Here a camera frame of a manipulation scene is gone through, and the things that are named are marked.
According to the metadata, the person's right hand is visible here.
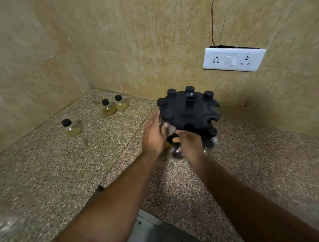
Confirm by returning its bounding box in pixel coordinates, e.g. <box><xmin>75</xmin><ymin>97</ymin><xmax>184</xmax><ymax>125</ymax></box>
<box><xmin>172</xmin><ymin>129</ymin><xmax>205</xmax><ymax>166</ymax></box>

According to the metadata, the person's left hand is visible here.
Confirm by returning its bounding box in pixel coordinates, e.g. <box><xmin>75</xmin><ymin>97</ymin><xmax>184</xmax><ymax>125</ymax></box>
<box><xmin>141</xmin><ymin>111</ymin><xmax>168</xmax><ymax>156</ymax></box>

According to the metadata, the black rotating bottle rack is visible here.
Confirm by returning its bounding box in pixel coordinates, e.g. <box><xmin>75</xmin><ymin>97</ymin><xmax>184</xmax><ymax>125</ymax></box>
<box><xmin>156</xmin><ymin>86</ymin><xmax>222</xmax><ymax>150</ymax></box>

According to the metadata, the person's right forearm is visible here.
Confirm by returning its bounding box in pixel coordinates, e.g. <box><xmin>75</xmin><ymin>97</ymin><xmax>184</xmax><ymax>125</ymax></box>
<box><xmin>190</xmin><ymin>154</ymin><xmax>319</xmax><ymax>242</ymax></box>

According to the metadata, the person's left forearm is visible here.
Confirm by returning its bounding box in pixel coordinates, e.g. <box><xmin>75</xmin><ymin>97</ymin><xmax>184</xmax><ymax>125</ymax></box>
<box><xmin>53</xmin><ymin>149</ymin><xmax>161</xmax><ymax>242</ymax></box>

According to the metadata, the wide white switchboard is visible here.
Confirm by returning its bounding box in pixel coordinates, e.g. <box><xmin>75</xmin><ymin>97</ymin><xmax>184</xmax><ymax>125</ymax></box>
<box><xmin>202</xmin><ymin>47</ymin><xmax>266</xmax><ymax>72</ymax></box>

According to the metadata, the thin dark cable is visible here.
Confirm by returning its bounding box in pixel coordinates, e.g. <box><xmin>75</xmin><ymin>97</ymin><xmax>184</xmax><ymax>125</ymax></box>
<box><xmin>211</xmin><ymin>0</ymin><xmax>217</xmax><ymax>48</ymax></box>

